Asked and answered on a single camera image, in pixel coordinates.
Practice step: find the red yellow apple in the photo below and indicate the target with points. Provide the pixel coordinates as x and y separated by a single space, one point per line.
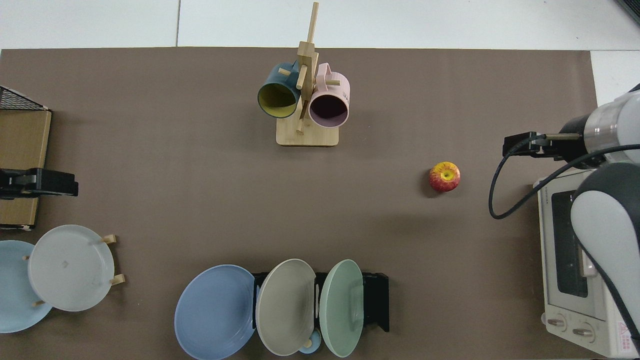
445 177

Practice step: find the wooden plate rack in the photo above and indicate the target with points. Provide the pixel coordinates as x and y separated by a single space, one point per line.
109 239

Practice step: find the grey white plate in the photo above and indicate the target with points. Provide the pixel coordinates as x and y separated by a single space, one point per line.
70 270

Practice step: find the light blue plate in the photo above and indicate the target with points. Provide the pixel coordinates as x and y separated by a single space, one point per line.
15 290

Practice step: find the black dish rack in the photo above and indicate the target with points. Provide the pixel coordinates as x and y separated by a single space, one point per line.
377 300

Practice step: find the pale green plate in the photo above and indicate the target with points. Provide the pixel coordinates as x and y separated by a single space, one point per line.
340 310

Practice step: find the beige plate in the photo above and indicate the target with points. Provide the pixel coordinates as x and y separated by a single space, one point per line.
285 310

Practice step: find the brown table cloth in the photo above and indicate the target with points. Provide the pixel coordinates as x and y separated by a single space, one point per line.
200 175

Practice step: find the dark grey flat object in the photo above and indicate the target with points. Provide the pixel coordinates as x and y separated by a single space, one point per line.
631 9

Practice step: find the pale toaster oven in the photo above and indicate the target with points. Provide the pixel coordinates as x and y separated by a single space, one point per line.
565 310

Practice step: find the pink mug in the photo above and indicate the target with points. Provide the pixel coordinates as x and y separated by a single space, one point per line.
334 91

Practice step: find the wooden cup stand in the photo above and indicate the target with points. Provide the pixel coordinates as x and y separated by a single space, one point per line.
307 137

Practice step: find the dark teal mug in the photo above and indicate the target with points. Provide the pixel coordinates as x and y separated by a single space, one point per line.
273 78

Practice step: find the small blue round thing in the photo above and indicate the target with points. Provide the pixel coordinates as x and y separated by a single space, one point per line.
312 346

